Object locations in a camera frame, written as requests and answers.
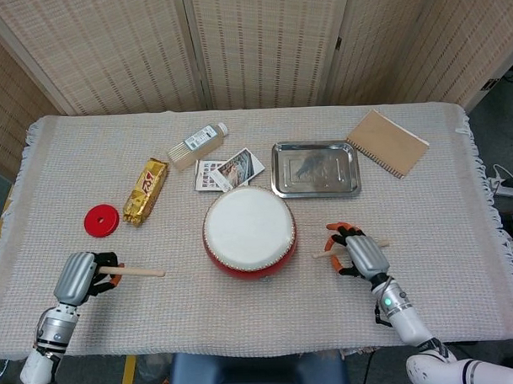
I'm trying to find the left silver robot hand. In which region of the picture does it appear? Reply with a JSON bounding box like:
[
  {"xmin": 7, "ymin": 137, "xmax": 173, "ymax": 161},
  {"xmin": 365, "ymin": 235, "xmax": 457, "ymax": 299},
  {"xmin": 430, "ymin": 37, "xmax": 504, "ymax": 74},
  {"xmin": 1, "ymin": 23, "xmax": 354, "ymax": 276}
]
[{"xmin": 51, "ymin": 250, "xmax": 127, "ymax": 305}]

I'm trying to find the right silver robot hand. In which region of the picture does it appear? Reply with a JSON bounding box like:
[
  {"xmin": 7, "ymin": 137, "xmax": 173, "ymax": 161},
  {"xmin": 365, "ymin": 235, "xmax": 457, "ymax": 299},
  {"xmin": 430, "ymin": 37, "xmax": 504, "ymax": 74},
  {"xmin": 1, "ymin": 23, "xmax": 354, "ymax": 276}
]
[{"xmin": 323, "ymin": 220, "xmax": 391, "ymax": 283}]

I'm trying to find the wooden drumstick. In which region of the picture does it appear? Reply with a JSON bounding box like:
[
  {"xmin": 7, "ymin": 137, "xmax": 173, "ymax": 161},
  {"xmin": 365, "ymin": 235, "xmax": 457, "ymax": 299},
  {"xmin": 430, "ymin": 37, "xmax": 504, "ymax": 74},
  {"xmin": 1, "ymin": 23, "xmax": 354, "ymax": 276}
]
[
  {"xmin": 99, "ymin": 264, "xmax": 167, "ymax": 280},
  {"xmin": 312, "ymin": 239, "xmax": 389, "ymax": 259}
]

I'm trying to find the rectangular metal tray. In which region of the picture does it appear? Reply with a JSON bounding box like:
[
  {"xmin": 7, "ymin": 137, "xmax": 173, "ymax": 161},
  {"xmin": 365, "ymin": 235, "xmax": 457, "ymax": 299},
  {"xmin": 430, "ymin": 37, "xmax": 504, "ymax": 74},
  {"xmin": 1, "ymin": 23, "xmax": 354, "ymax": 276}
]
[{"xmin": 270, "ymin": 139, "xmax": 363, "ymax": 200}]

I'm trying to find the red drum white skin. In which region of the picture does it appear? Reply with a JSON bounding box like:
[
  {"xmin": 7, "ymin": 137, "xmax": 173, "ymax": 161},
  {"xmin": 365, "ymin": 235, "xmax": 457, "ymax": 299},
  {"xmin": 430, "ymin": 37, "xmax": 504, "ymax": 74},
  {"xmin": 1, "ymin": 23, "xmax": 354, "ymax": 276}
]
[{"xmin": 200, "ymin": 184, "xmax": 299, "ymax": 283}]

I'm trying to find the red plastic disc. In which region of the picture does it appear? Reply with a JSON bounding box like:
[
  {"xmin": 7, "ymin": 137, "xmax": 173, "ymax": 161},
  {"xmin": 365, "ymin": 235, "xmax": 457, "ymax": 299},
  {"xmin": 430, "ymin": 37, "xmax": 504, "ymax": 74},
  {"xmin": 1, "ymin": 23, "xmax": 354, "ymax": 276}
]
[{"xmin": 83, "ymin": 204, "xmax": 121, "ymax": 238}]

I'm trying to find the gold foil snack package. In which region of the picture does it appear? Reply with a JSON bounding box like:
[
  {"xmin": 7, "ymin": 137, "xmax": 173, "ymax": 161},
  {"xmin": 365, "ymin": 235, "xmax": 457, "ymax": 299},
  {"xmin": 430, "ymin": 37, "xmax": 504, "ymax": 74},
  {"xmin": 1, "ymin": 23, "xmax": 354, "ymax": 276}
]
[{"xmin": 120, "ymin": 157, "xmax": 173, "ymax": 227}]

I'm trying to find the brown spiral notebook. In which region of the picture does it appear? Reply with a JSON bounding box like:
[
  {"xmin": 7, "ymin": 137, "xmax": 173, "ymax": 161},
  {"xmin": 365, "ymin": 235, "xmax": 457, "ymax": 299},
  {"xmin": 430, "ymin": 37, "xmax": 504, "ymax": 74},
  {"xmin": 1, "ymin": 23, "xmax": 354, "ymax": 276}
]
[{"xmin": 344, "ymin": 107, "xmax": 431, "ymax": 182}]

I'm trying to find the beige woven tablecloth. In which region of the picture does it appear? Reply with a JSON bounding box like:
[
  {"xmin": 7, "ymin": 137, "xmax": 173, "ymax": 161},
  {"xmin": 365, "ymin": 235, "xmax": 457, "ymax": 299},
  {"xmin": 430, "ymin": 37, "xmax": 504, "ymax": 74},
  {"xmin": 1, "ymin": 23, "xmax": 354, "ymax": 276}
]
[{"xmin": 0, "ymin": 98, "xmax": 513, "ymax": 361}]

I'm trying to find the picture postcard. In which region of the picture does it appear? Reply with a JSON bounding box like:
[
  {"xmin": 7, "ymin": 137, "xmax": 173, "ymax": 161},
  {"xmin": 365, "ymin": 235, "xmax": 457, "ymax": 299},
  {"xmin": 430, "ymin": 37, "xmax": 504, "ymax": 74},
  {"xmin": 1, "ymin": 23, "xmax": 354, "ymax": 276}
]
[{"xmin": 208, "ymin": 147, "xmax": 266, "ymax": 191}]

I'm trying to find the white power strip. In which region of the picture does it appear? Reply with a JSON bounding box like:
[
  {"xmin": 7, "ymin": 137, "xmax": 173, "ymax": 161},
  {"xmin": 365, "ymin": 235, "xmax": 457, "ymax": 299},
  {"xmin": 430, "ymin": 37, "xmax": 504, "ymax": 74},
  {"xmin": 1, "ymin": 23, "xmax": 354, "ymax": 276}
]
[{"xmin": 490, "ymin": 163, "xmax": 513, "ymax": 199}]

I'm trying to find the blue chair seat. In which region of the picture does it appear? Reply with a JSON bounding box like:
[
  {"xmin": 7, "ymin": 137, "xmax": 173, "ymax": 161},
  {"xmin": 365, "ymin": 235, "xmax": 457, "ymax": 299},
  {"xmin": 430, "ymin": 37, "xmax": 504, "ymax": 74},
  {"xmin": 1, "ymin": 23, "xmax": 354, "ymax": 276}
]
[{"xmin": 167, "ymin": 346, "xmax": 349, "ymax": 384}]

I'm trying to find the white stamp sheet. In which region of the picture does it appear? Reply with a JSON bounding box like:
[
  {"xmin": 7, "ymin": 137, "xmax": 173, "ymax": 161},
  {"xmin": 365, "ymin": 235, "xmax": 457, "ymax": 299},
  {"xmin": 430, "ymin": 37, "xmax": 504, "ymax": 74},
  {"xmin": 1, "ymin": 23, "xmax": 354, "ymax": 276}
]
[{"xmin": 193, "ymin": 157, "xmax": 232, "ymax": 193}]

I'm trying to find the clear plastic bottle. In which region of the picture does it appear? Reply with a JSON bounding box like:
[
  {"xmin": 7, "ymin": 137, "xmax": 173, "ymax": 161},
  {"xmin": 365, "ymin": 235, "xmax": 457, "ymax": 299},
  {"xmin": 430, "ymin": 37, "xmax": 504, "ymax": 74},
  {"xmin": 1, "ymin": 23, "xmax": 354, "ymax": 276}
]
[{"xmin": 165, "ymin": 121, "xmax": 231, "ymax": 173}]

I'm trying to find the woven folding screen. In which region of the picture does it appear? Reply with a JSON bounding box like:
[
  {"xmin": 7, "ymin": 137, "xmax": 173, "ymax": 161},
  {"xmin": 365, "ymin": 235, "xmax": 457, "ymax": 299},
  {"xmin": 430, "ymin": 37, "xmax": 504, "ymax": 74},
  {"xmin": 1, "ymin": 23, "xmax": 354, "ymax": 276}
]
[{"xmin": 0, "ymin": 0, "xmax": 513, "ymax": 185}]

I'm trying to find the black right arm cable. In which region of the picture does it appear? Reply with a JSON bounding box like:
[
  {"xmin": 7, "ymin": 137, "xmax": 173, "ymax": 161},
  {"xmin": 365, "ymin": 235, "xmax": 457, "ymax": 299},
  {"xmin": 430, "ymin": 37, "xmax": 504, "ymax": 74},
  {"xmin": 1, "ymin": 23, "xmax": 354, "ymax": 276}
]
[{"xmin": 371, "ymin": 275, "xmax": 395, "ymax": 328}]

